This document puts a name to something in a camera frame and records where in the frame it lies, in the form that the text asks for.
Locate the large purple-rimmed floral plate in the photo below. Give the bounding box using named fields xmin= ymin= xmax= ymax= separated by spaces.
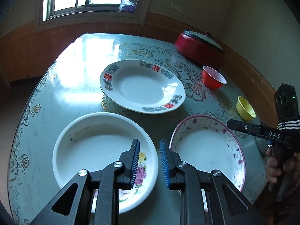
xmin=169 ymin=114 xmax=247 ymax=212

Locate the person's right hand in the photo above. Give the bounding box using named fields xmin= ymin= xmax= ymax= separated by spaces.
xmin=265 ymin=148 xmax=299 ymax=186

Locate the yellow plastic bowl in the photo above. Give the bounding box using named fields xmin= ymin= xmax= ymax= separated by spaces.
xmin=236 ymin=96 xmax=256 ymax=121

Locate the stainless steel bowl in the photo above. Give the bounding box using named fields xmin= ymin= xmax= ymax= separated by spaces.
xmin=255 ymin=137 xmax=269 ymax=156

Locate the grey cooker lid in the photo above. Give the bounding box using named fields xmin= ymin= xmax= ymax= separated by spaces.
xmin=183 ymin=30 xmax=225 ymax=54

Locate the small white rose dish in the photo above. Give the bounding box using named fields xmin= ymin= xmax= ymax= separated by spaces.
xmin=52 ymin=113 xmax=158 ymax=213

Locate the red electric cooker pot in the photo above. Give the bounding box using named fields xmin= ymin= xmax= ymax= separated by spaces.
xmin=175 ymin=32 xmax=225 ymax=70

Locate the black tracker camera right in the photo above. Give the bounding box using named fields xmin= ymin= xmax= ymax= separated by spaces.
xmin=274 ymin=83 xmax=299 ymax=122

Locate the blue-white item on sill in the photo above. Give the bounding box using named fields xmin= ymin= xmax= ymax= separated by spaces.
xmin=119 ymin=0 xmax=135 ymax=13

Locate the window with frame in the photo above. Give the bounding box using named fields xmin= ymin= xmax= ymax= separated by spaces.
xmin=35 ymin=0 xmax=151 ymax=32

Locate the white wall socket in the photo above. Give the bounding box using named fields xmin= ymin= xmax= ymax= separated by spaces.
xmin=169 ymin=2 xmax=183 ymax=12

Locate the red-character floral deep plate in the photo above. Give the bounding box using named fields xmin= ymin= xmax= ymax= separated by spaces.
xmin=100 ymin=60 xmax=186 ymax=114

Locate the red plastic bowl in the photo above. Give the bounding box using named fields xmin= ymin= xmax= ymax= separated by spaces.
xmin=202 ymin=66 xmax=227 ymax=90

